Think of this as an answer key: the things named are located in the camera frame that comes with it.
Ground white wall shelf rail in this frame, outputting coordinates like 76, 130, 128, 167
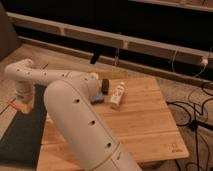
7, 12, 213, 67

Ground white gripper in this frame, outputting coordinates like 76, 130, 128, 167
15, 81, 34, 114

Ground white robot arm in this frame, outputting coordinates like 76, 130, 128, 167
4, 59, 142, 171

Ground white plastic bottle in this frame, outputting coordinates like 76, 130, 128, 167
110, 82, 125, 109

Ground blue sponge block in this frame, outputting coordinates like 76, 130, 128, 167
91, 92, 104, 104

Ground orange red pepper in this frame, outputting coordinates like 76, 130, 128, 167
7, 100, 32, 114

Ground black rectangular block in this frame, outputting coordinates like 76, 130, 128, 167
101, 79, 109, 95

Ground dark green mat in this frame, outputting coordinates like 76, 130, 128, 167
0, 85, 47, 167

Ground black cables on floor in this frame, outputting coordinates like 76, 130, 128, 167
166, 79, 213, 171

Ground white hanging cable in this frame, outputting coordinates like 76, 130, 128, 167
170, 46, 213, 76

